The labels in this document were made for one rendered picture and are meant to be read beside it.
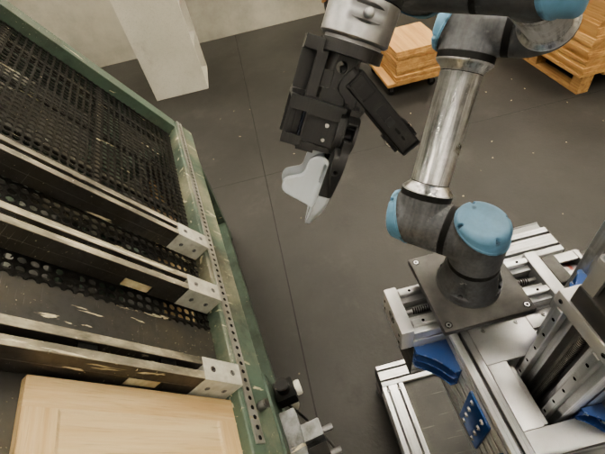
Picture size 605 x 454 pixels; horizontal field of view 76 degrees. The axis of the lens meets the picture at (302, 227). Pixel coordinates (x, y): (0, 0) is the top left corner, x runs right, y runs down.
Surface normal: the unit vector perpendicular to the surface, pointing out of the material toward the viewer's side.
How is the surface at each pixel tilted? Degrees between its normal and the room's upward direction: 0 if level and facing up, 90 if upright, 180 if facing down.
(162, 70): 90
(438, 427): 0
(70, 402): 60
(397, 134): 71
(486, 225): 8
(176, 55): 90
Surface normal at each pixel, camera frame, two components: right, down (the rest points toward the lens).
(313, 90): 0.05, 0.42
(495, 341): -0.15, -0.67
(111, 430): 0.73, -0.64
